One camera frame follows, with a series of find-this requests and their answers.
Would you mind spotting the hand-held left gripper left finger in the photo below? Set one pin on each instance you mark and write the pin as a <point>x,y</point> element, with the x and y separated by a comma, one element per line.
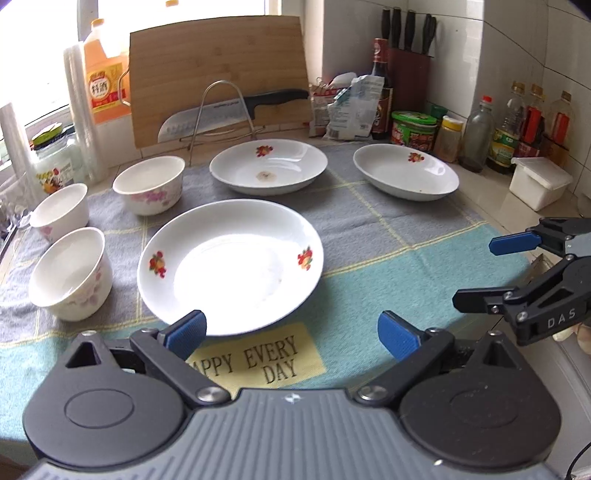
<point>189,331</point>

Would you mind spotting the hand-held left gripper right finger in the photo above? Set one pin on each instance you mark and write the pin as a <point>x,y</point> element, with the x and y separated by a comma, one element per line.
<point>397,336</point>

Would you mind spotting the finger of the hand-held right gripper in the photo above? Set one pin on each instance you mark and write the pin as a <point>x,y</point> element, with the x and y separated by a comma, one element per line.
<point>512,243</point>
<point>480,300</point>

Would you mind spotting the white plate with fruit print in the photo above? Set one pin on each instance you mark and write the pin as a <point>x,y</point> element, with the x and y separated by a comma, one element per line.
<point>397,173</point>
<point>231,272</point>

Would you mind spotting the white bowl with pink flowers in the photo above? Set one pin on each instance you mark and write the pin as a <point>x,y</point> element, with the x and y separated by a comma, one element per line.
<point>69,277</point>
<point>150,194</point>
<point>60,212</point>

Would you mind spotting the white plate with brown stain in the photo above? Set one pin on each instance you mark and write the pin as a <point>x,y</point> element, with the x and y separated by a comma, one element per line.
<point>277,161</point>

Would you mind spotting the grey and teal checked mat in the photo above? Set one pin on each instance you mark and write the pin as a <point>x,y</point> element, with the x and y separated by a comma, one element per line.
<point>369,277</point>

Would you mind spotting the white plastic box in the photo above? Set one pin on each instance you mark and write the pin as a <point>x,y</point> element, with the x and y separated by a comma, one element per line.
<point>540,182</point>

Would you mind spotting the oil bottle with green label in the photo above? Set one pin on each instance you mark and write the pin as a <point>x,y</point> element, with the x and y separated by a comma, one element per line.
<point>505,138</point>

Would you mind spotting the clear glass bottle red cap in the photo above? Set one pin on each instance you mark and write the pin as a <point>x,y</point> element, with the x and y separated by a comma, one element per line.
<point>476,134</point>

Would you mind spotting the spice jar with yellow lid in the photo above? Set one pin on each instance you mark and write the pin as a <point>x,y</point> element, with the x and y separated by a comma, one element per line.
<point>449,138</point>

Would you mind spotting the red jar with green lid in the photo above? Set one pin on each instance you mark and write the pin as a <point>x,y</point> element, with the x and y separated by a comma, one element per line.
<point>413,131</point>

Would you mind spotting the small jar with green lid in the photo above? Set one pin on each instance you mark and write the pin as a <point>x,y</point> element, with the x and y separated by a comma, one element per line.
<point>439,110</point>

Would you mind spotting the dark red knife block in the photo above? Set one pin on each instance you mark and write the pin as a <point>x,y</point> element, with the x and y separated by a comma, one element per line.
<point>408,74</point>

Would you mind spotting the white and blue bag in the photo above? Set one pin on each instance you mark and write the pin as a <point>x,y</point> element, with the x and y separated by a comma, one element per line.
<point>353,108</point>

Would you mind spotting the glass jar with green lid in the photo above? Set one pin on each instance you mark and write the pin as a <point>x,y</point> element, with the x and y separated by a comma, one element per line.
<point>57,161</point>

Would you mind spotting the dark soy sauce bottle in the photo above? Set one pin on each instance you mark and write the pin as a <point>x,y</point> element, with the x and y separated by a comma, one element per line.
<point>381,64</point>

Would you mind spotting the white clipped bag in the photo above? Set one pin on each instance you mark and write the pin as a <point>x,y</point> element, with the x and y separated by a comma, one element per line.
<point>321,110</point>

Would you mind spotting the stack of clear plastic cups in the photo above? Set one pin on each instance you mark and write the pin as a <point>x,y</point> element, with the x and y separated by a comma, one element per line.
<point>83,115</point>
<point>14,138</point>

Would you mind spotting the bamboo cutting board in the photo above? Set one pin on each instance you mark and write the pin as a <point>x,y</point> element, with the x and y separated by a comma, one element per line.
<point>207,55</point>

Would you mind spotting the orange cooking wine bottle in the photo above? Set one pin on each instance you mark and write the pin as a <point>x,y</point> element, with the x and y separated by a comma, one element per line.
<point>104,60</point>

